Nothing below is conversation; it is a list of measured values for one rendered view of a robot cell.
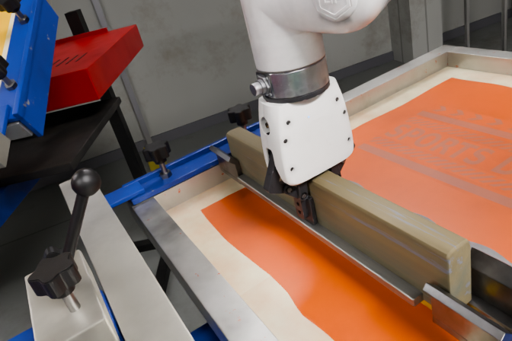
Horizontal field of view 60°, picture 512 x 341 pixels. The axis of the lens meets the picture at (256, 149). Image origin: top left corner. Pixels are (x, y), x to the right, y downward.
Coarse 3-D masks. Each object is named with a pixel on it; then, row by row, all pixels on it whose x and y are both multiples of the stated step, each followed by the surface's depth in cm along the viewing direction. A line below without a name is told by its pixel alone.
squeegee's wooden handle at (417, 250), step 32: (256, 160) 63; (320, 192) 50; (352, 192) 47; (320, 224) 54; (352, 224) 47; (384, 224) 42; (416, 224) 40; (384, 256) 45; (416, 256) 40; (448, 256) 37; (448, 288) 38
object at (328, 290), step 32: (416, 192) 62; (448, 192) 60; (448, 224) 55; (480, 224) 53; (320, 256) 55; (288, 288) 51; (320, 288) 50; (352, 288) 49; (384, 288) 48; (320, 320) 46; (352, 320) 45; (384, 320) 44; (416, 320) 44
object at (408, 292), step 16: (240, 176) 69; (256, 192) 65; (288, 208) 59; (304, 224) 55; (320, 240) 53; (336, 240) 51; (352, 256) 48; (368, 272) 46; (384, 272) 45; (400, 288) 43; (416, 288) 42; (416, 304) 42
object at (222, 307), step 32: (416, 64) 95; (448, 64) 99; (480, 64) 92; (352, 96) 88; (384, 96) 92; (192, 192) 74; (160, 224) 63; (192, 256) 55; (192, 288) 50; (224, 288) 49; (224, 320) 45; (256, 320) 44
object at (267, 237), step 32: (448, 96) 86; (480, 96) 83; (384, 128) 81; (352, 160) 73; (384, 192) 64; (224, 224) 66; (256, 224) 64; (288, 224) 62; (256, 256) 58; (288, 256) 56
